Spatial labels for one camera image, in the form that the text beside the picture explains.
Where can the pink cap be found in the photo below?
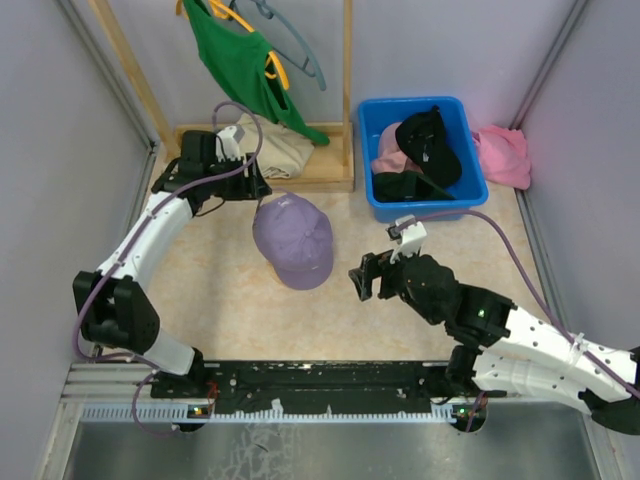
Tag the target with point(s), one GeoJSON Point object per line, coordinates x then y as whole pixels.
{"type": "Point", "coordinates": [391, 159]}

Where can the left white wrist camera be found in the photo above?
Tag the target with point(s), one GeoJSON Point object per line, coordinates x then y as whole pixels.
{"type": "Point", "coordinates": [227, 143]}

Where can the dark green cap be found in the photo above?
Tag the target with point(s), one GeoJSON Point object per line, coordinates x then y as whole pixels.
{"type": "Point", "coordinates": [407, 186]}

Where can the black cap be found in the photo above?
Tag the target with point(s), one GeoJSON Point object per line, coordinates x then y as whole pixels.
{"type": "Point", "coordinates": [422, 137]}

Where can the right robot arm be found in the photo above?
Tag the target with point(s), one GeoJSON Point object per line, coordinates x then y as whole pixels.
{"type": "Point", "coordinates": [504, 348]}

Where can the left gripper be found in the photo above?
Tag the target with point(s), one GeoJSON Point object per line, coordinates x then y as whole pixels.
{"type": "Point", "coordinates": [258, 185]}

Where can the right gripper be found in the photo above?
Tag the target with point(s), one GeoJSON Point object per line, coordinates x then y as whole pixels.
{"type": "Point", "coordinates": [375, 266]}

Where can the blue plastic bin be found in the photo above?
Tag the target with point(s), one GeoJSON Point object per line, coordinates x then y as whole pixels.
{"type": "Point", "coordinates": [470, 191]}

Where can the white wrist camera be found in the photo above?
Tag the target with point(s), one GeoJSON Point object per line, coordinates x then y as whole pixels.
{"type": "Point", "coordinates": [409, 234]}
{"type": "Point", "coordinates": [227, 143]}

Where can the purple cap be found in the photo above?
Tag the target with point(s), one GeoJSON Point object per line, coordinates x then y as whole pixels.
{"type": "Point", "coordinates": [296, 239]}

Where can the wooden clothes rack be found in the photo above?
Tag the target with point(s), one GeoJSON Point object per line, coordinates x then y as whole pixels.
{"type": "Point", "coordinates": [330, 169]}

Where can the aluminium frame rail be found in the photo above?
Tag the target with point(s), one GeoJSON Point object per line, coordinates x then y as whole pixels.
{"type": "Point", "coordinates": [121, 392]}

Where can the pink cloth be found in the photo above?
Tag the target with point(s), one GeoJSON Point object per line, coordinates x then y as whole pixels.
{"type": "Point", "coordinates": [503, 156]}

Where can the beige cloth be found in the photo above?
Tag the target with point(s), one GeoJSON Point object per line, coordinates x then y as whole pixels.
{"type": "Point", "coordinates": [283, 154]}

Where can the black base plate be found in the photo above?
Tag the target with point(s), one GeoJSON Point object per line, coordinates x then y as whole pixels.
{"type": "Point", "coordinates": [318, 387]}

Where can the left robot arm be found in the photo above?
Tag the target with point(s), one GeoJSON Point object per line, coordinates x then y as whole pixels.
{"type": "Point", "coordinates": [113, 308]}

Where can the green tank top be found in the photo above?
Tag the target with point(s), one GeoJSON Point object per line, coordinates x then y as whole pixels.
{"type": "Point", "coordinates": [278, 108]}

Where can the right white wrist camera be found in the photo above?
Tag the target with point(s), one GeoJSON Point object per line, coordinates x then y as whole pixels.
{"type": "Point", "coordinates": [409, 234]}

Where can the grey-blue hanger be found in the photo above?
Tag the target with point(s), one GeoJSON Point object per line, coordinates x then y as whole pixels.
{"type": "Point", "coordinates": [287, 42]}

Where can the yellow hanger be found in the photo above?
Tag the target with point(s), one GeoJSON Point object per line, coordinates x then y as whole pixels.
{"type": "Point", "coordinates": [275, 60]}

